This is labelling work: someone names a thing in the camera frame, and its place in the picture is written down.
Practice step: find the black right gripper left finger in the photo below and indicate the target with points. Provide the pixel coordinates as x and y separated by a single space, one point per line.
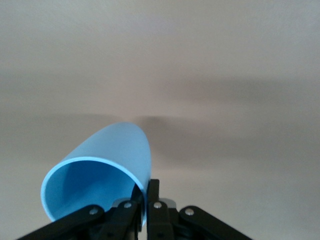
100 225

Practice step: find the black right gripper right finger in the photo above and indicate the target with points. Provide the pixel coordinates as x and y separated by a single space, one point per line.
175 222

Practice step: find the blue plastic cup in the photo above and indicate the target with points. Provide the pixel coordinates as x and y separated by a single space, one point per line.
100 175

